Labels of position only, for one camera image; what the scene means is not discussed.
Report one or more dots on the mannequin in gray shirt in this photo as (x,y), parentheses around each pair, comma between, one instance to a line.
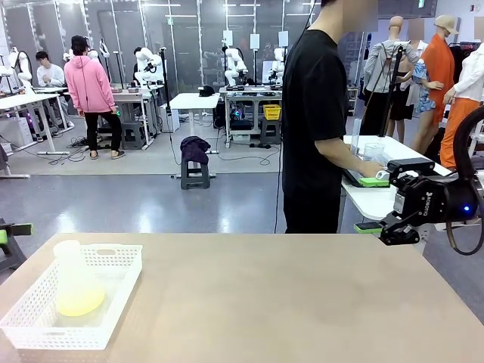
(382,64)

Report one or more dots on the clear plastic beaker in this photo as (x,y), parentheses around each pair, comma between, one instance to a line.
(374,151)

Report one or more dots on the white perforated plastic basket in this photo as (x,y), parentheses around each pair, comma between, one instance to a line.
(121,280)

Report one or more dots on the dark purple cloth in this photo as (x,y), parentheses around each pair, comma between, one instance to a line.
(194,149)

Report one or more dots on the person in pink hoodie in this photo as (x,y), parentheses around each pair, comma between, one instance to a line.
(89,83)

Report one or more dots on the black tripod pole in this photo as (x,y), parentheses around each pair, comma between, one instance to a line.
(393,75)

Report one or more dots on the seated person in white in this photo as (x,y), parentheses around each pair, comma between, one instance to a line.
(51,75)

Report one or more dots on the white office desk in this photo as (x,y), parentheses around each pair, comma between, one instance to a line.
(22,100)
(194,100)

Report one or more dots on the mannequin in blue floral dress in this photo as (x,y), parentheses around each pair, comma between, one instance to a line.
(423,87)

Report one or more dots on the metal frame workbench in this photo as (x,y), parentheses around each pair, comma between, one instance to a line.
(249,90)

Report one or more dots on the white workbench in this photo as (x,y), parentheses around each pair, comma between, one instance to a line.
(128,94)

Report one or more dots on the yellow plastic basket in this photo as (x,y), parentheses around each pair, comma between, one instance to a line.
(272,112)

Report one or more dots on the translucent conical flask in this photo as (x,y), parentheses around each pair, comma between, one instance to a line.
(81,298)

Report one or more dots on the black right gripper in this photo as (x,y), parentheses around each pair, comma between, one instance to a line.
(435,200)

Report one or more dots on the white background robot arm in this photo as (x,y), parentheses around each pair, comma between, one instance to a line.
(22,66)
(278,64)
(234,68)
(147,68)

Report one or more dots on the person's right forearm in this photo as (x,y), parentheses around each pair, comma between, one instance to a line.
(340,159)

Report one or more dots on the black plastic tray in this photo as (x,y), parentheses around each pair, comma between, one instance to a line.
(349,178)

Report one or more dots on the person's right hand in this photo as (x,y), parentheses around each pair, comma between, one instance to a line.
(368,168)

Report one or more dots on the mannequin in orange trousers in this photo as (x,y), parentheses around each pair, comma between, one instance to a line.
(459,125)

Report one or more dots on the person in black t-shirt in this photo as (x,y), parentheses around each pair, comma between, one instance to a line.
(314,94)

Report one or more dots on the gray plastic step stool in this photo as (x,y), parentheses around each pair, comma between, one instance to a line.
(133,136)
(270,132)
(194,175)

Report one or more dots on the black cap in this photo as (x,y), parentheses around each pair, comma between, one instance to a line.
(206,91)

